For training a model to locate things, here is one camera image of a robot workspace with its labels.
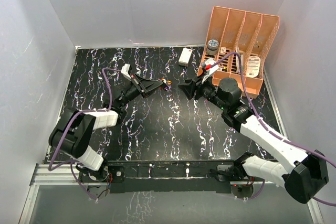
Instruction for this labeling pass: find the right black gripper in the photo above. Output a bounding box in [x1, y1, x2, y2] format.
[179, 72, 227, 111]

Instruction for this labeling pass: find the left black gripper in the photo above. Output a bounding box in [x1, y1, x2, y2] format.
[119, 74, 163, 109]

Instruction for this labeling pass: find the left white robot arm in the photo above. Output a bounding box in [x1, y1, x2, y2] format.
[48, 74, 168, 182]

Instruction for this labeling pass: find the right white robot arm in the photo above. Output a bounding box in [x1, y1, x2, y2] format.
[179, 77, 329, 204]

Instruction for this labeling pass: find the white small box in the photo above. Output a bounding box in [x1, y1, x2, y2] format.
[178, 48, 193, 67]

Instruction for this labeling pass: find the grey round tape tin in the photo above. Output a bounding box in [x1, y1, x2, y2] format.
[206, 39, 219, 56]

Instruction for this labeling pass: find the orange file organizer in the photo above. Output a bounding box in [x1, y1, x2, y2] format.
[201, 6, 280, 99]

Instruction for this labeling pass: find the white labelled package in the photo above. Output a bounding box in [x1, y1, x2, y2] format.
[246, 55, 261, 75]

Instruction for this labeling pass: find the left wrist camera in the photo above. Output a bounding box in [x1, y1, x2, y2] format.
[121, 63, 133, 81]

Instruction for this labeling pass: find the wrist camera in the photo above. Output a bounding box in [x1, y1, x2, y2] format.
[201, 58, 219, 84]
[121, 63, 133, 81]

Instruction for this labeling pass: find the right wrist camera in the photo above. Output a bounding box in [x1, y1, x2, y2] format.
[201, 58, 219, 84]

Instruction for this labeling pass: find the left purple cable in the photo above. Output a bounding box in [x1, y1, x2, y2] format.
[48, 67, 124, 200]

